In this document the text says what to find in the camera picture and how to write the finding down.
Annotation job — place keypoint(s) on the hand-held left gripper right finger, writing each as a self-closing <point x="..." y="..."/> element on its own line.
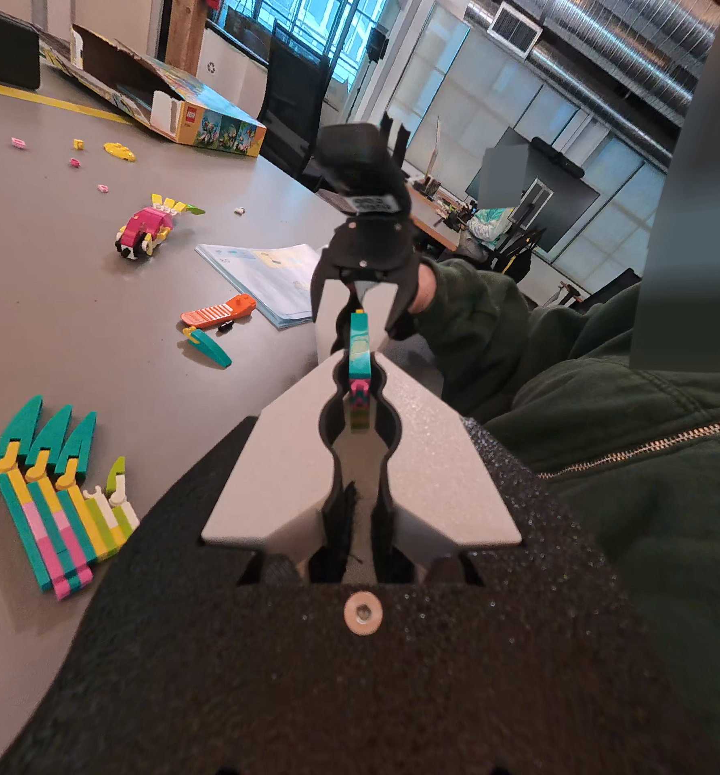
<point x="450" y="466"/>

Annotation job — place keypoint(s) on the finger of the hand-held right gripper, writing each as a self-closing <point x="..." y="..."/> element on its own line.
<point x="329" y="315"/>
<point x="381" y="309"/>

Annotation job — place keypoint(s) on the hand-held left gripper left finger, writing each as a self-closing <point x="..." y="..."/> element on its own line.
<point x="263" y="472"/>

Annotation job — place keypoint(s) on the teal pink lego strip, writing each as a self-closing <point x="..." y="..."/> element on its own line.
<point x="360" y="357"/>

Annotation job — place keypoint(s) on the person's right forearm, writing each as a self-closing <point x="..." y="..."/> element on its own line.
<point x="481" y="327"/>

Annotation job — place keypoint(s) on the lego instruction booklet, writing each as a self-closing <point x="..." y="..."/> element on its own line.
<point x="263" y="275"/>

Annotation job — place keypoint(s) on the teal and yellow lego wedge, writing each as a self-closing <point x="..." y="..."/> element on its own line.
<point x="211" y="350"/>

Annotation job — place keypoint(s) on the pink lego bird body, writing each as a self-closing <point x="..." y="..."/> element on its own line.
<point x="145" y="227"/>

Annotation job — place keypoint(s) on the teal yellow lego wing assembly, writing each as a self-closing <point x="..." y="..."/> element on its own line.
<point x="51" y="496"/>

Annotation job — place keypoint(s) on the open cardboard lego box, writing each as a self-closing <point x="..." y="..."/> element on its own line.
<point x="172" y="97"/>

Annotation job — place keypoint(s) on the yellow curved lego piece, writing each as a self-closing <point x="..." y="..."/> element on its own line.
<point x="119" y="151"/>

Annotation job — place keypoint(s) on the orange brick separator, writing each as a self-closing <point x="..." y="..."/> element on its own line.
<point x="214" y="313"/>

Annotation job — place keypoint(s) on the black office chair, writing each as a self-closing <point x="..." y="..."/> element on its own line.
<point x="293" y="91"/>

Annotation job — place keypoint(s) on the person's green jacket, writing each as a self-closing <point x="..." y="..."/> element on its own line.
<point x="638" y="484"/>

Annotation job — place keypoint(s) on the black monitor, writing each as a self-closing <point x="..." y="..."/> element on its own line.
<point x="572" y="200"/>

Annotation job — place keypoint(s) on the white recycling bin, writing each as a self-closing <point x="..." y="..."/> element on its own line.
<point x="226" y="66"/>

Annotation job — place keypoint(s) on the white ceiling vent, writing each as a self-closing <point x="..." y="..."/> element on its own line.
<point x="514" y="27"/>

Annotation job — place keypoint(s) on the black case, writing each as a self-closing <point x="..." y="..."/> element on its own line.
<point x="2" y="48"/>

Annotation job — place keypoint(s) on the wooden post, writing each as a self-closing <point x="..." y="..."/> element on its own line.
<point x="185" y="30"/>

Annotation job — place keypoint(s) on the silver ceiling duct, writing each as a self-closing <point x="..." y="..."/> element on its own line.
<point x="608" y="54"/>

